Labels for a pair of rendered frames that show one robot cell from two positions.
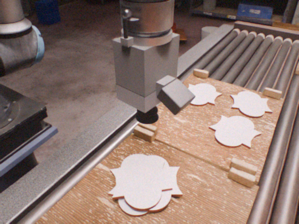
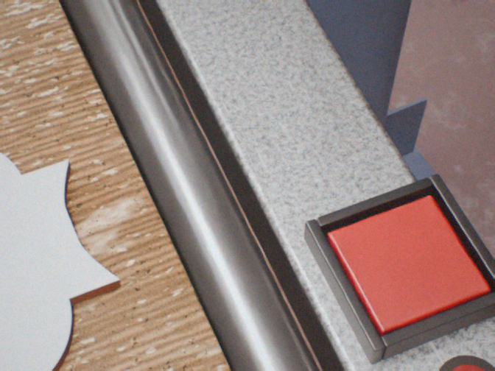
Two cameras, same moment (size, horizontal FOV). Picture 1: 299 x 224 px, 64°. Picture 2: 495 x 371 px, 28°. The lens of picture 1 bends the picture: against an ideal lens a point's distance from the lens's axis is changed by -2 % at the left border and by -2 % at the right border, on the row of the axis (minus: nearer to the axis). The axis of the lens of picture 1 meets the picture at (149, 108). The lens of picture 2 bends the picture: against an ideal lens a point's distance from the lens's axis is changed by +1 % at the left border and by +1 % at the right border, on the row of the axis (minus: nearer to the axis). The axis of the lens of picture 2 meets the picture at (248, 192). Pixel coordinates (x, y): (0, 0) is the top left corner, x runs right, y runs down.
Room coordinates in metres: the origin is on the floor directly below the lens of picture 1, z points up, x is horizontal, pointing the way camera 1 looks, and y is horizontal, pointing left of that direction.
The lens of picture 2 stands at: (0.95, -0.29, 1.36)
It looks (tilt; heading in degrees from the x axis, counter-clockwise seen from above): 57 degrees down; 123
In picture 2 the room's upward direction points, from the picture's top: 1 degrees clockwise
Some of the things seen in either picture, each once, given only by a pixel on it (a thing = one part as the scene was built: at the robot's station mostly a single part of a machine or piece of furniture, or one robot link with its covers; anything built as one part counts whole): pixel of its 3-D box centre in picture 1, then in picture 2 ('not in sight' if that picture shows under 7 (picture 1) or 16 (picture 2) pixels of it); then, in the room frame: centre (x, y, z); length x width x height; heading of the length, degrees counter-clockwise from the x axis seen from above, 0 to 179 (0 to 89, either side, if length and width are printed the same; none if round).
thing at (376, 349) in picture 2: not in sight; (405, 264); (0.89, -0.05, 0.92); 0.08 x 0.08 x 0.02; 57
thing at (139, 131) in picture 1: (144, 134); not in sight; (0.50, 0.02, 0.95); 0.06 x 0.02 x 0.03; 57
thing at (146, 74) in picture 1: (157, 69); not in sight; (0.34, -0.01, 1.23); 0.12 x 0.09 x 0.16; 50
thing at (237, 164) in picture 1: (243, 167); not in sight; (0.38, -0.22, 0.95); 0.06 x 0.02 x 0.03; 58
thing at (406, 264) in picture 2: not in sight; (405, 266); (0.89, -0.05, 0.92); 0.06 x 0.06 x 0.01; 57
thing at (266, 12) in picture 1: (255, 9); not in sight; (4.86, -2.03, 0.25); 0.62 x 0.42 x 0.22; 68
